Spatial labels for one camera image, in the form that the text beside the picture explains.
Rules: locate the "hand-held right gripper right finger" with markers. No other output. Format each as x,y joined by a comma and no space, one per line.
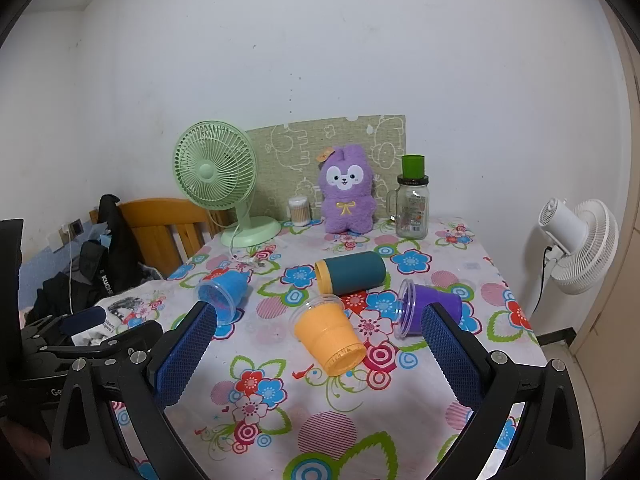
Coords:
452,355

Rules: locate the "cotton swab container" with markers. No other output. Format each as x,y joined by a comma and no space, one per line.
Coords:
299,210

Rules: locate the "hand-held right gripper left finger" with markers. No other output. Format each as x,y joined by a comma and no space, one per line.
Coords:
182,355

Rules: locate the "white clip fan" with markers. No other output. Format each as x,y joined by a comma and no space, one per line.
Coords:
590,245

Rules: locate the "green desk fan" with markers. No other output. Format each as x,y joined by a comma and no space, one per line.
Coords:
215,170

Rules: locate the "dark clothes pile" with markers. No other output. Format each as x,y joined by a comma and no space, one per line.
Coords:
55,295

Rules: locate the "purple plastic cup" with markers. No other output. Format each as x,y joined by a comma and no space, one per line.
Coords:
432,305

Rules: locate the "green animal print board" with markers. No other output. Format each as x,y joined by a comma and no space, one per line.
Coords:
290,160

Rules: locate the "floral tablecloth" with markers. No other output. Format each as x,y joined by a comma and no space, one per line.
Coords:
320,410

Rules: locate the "person's left hand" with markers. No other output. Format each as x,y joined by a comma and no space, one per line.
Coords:
25,442

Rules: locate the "purple plush rabbit toy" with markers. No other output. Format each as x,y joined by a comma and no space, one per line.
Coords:
347,200

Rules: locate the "teal cup with yellow rim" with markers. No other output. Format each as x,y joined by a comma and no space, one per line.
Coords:
357,272

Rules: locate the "wall socket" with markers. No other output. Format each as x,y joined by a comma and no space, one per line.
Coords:
76,226

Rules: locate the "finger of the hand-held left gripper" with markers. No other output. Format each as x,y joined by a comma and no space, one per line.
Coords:
82,320

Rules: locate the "wooden chair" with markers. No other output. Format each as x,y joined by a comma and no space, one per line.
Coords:
155,225

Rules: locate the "black bag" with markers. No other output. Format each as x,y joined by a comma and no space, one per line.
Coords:
115,240

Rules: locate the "blue plastic cup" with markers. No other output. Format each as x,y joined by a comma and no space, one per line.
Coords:
225,290

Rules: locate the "orange plastic cup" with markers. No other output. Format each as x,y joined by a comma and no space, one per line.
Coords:
327,332

